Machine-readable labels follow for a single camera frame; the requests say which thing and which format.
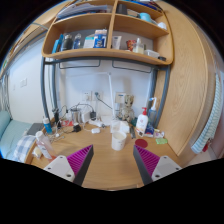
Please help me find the plaid pillow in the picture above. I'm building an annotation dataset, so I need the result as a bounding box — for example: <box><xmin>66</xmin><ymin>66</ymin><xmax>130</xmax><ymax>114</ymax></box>
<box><xmin>13</xmin><ymin>135</ymin><xmax>35</xmax><ymax>162</ymax></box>

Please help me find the white pump lotion bottle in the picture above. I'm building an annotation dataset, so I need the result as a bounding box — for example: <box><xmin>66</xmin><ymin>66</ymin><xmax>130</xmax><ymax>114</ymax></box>
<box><xmin>136</xmin><ymin>107</ymin><xmax>148</xmax><ymax>137</ymax></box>

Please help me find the clear glass bottle shelf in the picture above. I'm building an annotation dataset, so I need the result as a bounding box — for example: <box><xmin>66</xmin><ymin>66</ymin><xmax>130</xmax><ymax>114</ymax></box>
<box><xmin>133</xmin><ymin>38</ymin><xmax>144</xmax><ymax>54</ymax></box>

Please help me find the dark bottle on shelf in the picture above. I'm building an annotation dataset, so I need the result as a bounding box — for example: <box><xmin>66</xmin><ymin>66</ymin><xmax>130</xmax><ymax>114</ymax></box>
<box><xmin>61</xmin><ymin>34</ymin><xmax>73</xmax><ymax>51</ymax></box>

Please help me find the blue white carton box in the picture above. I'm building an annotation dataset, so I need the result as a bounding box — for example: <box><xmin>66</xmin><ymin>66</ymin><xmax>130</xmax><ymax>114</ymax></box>
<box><xmin>93</xmin><ymin>29</ymin><xmax>107</xmax><ymax>48</ymax></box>

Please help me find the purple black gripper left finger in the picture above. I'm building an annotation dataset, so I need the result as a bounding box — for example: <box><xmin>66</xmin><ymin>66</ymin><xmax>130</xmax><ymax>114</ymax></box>
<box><xmin>44</xmin><ymin>145</ymin><xmax>94</xmax><ymax>186</ymax></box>

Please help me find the stainless steel cup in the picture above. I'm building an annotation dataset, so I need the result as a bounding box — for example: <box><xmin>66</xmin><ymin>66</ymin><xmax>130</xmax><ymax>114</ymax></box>
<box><xmin>71</xmin><ymin>108</ymin><xmax>81</xmax><ymax>123</ymax></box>

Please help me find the white ceramic mug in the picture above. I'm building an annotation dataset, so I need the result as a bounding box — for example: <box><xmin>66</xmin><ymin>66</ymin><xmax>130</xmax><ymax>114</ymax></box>
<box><xmin>111</xmin><ymin>131</ymin><xmax>127</xmax><ymax>151</ymax></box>

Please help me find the clear bottle pink liquid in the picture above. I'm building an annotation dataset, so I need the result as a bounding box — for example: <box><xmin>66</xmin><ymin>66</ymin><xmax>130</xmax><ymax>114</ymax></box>
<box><xmin>35</xmin><ymin>131</ymin><xmax>57</xmax><ymax>161</ymax></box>

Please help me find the white earbuds case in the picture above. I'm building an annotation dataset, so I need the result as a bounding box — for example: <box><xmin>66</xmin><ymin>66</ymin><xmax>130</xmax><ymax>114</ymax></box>
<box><xmin>91</xmin><ymin>128</ymin><xmax>100</xmax><ymax>134</ymax></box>

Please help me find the clear spray bottle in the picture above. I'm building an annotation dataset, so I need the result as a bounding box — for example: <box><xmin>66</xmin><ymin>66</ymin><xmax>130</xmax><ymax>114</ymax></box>
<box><xmin>148</xmin><ymin>97</ymin><xmax>157</xmax><ymax>125</ymax></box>

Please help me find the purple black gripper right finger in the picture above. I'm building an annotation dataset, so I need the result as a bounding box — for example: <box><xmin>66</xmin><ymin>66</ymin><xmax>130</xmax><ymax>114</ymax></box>
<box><xmin>133</xmin><ymin>145</ymin><xmax>181</xmax><ymax>185</ymax></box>

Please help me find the dark laptop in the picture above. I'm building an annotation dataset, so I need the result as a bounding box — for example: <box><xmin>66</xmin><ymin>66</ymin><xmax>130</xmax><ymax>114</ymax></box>
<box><xmin>27</xmin><ymin>123</ymin><xmax>44</xmax><ymax>135</ymax></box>

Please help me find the blue can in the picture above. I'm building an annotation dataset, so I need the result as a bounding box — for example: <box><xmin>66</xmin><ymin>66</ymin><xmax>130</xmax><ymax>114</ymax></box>
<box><xmin>43</xmin><ymin>117</ymin><xmax>53</xmax><ymax>134</ymax></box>

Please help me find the round red coaster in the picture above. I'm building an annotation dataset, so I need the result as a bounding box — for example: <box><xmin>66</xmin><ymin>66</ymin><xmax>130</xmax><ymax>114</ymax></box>
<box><xmin>135</xmin><ymin>139</ymin><xmax>148</xmax><ymax>148</ymax></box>

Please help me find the white desk lamp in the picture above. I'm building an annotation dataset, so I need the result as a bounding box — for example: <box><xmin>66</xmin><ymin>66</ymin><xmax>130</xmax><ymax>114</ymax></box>
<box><xmin>105</xmin><ymin>72</ymin><xmax>116</xmax><ymax>121</ymax></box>

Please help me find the black power adapter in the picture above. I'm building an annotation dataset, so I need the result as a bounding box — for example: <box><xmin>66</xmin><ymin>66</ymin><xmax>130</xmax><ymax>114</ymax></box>
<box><xmin>72</xmin><ymin>124</ymin><xmax>81</xmax><ymax>133</ymax></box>

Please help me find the Groot figurine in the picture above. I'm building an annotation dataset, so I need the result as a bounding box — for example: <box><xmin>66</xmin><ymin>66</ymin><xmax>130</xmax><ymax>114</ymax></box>
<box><xmin>119</xmin><ymin>95</ymin><xmax>134</xmax><ymax>123</ymax></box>

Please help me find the teal bowl on shelf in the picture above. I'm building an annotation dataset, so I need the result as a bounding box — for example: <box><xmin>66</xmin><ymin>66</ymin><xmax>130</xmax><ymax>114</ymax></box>
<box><xmin>139</xmin><ymin>13</ymin><xmax>151</xmax><ymax>22</ymax></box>

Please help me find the wooden wall shelf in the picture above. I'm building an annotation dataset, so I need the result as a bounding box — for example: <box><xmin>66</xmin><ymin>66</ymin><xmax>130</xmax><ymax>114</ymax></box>
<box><xmin>42</xmin><ymin>0</ymin><xmax>174</xmax><ymax>66</ymax></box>

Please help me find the striped hanging towel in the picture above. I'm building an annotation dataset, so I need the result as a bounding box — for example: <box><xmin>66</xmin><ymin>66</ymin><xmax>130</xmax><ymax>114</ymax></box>
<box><xmin>191</xmin><ymin>74</ymin><xmax>222</xmax><ymax>154</ymax></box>

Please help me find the green sponge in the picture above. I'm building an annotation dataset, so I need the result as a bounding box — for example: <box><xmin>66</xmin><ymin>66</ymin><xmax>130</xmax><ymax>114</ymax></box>
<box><xmin>156</xmin><ymin>138</ymin><xmax>168</xmax><ymax>144</ymax></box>

